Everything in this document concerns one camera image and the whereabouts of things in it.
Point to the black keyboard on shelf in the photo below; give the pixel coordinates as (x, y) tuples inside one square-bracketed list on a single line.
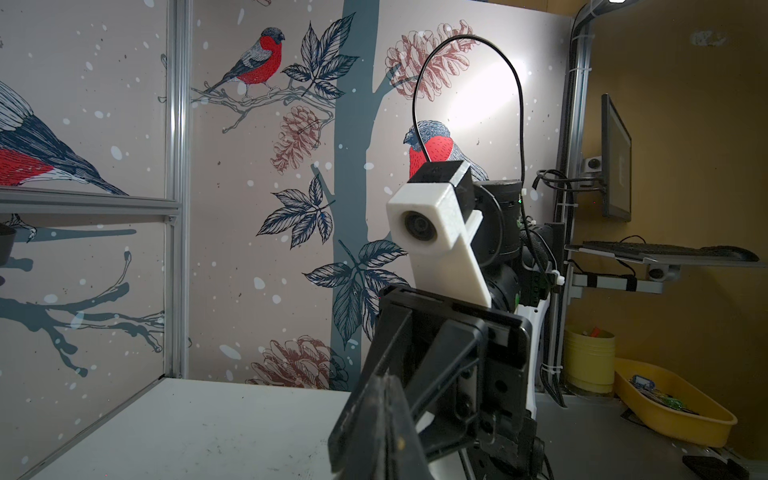
[(648, 253)]

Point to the yellow plastic tray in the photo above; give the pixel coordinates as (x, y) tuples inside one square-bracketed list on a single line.
[(670, 405)]

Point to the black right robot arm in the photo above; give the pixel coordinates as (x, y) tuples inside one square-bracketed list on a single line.
[(519, 284)]

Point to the yellow plastic bucket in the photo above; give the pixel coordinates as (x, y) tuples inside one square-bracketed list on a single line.
[(589, 360)]

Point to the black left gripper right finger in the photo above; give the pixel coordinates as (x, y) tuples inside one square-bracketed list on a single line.
[(407, 459)]

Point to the black computer monitor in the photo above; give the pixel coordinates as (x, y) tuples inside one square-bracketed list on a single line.
[(616, 173)]

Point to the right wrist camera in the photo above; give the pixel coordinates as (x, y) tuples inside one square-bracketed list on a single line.
[(433, 218)]

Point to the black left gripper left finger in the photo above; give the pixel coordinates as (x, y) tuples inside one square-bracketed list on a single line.
[(366, 446)]

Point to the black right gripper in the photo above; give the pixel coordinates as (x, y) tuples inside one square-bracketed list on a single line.
[(464, 364)]

